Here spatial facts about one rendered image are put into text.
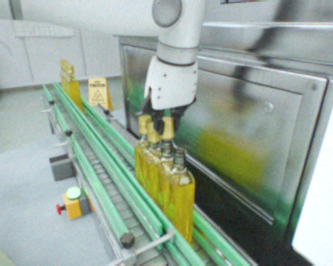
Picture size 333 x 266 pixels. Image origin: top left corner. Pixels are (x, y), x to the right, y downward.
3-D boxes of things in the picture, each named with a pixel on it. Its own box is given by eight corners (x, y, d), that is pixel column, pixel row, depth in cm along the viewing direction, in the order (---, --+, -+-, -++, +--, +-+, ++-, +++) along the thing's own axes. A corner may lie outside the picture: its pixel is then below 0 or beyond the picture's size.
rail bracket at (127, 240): (176, 260, 56) (177, 220, 51) (106, 299, 48) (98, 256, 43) (170, 251, 59) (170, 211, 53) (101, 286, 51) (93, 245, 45)
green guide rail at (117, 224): (135, 263, 56) (132, 237, 52) (131, 264, 55) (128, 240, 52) (45, 92, 192) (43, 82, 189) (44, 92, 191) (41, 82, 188)
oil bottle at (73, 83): (82, 110, 153) (75, 65, 142) (74, 112, 151) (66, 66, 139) (81, 108, 158) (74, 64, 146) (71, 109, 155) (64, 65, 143)
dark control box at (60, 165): (73, 176, 110) (70, 161, 106) (55, 182, 106) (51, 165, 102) (70, 168, 116) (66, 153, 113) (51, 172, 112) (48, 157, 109)
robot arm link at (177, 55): (190, 35, 49) (188, 48, 50) (151, 36, 45) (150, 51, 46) (212, 47, 44) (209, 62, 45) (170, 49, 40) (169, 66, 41)
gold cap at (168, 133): (177, 137, 56) (177, 119, 54) (163, 141, 54) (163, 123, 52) (169, 131, 58) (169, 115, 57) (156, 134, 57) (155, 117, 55)
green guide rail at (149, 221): (162, 248, 59) (162, 224, 56) (158, 250, 59) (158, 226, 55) (55, 91, 195) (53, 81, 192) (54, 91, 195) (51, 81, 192)
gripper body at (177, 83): (189, 44, 50) (180, 92, 56) (143, 46, 45) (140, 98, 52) (210, 57, 45) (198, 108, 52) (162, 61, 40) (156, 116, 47)
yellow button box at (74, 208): (89, 214, 88) (86, 198, 85) (67, 222, 85) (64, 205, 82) (84, 203, 94) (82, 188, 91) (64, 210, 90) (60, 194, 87)
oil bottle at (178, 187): (193, 241, 62) (197, 171, 53) (174, 250, 59) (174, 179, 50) (181, 226, 66) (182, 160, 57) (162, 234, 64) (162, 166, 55)
